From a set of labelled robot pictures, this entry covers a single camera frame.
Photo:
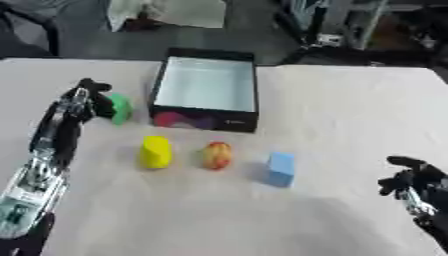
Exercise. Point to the metal equipment rack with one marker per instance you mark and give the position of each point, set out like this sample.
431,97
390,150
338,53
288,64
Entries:
356,26

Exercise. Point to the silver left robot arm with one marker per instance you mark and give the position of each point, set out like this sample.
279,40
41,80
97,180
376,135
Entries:
29,196

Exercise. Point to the red and yellow toy fruit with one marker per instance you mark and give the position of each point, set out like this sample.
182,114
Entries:
216,155

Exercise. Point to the black chair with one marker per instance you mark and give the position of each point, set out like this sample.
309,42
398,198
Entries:
29,30

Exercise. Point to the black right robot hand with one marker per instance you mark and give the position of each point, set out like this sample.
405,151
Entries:
424,186

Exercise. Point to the green block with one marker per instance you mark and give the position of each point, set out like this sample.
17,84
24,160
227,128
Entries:
121,108

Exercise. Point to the black box with white inside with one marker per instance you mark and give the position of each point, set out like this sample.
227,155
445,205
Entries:
205,87

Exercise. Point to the blue block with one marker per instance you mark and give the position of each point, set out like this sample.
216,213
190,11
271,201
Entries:
280,168

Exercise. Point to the white sheet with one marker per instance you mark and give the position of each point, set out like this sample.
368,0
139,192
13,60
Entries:
169,12

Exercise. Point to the yellow block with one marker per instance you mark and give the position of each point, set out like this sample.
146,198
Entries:
155,152

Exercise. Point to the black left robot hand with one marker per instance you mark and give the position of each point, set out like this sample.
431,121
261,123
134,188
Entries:
64,123

